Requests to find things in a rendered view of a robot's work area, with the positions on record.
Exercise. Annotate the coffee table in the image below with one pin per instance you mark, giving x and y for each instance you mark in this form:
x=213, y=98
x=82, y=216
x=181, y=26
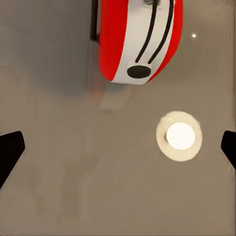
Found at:
x=108, y=159

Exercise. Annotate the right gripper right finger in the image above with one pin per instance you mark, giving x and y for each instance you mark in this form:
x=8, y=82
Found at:
x=228, y=146

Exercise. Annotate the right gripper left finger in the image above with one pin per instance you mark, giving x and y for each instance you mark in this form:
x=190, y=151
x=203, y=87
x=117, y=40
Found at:
x=12, y=146

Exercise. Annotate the radio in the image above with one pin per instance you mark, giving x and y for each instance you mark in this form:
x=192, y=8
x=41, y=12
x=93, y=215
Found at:
x=137, y=38

